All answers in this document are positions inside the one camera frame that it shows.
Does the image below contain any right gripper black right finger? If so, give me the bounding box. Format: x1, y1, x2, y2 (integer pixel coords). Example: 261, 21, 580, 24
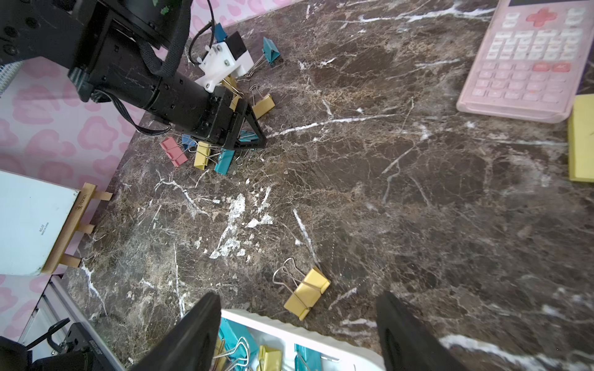
376, 292, 466, 371

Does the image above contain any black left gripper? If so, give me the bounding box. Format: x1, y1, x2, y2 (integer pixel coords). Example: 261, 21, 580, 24
148, 74, 267, 151

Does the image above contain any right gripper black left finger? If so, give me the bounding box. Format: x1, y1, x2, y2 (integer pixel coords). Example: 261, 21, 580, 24
133, 292, 221, 371

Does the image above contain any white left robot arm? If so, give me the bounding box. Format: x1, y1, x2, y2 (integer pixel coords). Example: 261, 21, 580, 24
1, 1, 267, 151

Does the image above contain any pink binder clip left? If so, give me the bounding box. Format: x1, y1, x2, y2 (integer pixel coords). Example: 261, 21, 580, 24
160, 137, 188, 168

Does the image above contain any white storage tray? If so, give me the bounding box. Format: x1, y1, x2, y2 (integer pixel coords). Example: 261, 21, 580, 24
221, 309, 385, 370

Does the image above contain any teal binder clip far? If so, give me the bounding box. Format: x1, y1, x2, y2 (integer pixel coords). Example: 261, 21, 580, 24
262, 37, 281, 64

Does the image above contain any small yellow binder clip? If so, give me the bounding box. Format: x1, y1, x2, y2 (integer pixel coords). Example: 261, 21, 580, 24
272, 258, 331, 322

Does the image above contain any wooden easel stand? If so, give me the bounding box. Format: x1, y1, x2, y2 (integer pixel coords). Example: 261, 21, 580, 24
41, 182, 113, 275

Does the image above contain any white paper pad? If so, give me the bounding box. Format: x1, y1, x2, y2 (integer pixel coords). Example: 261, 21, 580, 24
1, 171, 80, 276

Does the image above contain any yellow sticky note pad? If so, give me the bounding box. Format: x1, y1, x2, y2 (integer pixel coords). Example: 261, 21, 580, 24
568, 94, 594, 182

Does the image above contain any pink calculator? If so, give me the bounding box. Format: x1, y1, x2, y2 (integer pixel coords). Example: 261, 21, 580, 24
456, 1, 593, 124

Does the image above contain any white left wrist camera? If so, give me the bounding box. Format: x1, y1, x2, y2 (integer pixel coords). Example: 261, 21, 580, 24
196, 32, 255, 93

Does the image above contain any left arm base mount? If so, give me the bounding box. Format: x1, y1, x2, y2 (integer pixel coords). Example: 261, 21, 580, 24
1, 318, 124, 370

